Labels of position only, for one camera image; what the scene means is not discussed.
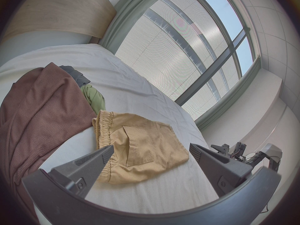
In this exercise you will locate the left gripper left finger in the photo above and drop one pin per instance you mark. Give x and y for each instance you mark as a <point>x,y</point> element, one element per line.
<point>82,172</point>

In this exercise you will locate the green garment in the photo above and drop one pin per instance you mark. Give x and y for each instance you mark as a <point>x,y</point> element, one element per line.
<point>96,99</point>

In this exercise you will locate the black garment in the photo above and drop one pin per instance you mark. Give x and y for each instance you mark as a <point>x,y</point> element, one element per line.
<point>75,75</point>

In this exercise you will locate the tan shorts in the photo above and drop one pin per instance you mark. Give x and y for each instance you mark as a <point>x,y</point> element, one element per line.
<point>145,144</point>

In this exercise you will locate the bed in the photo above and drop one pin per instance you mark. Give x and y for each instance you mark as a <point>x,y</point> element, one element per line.
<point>145,97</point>

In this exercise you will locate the window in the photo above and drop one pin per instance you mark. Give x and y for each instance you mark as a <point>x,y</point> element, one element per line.
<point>204,74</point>

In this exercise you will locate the brown garment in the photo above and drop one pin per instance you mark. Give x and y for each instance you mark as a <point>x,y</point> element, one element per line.
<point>42,116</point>

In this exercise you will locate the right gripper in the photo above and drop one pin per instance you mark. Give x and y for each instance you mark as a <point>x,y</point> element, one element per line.
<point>225,149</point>

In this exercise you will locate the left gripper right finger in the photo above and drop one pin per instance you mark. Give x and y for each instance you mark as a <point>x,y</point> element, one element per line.
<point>222,174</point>

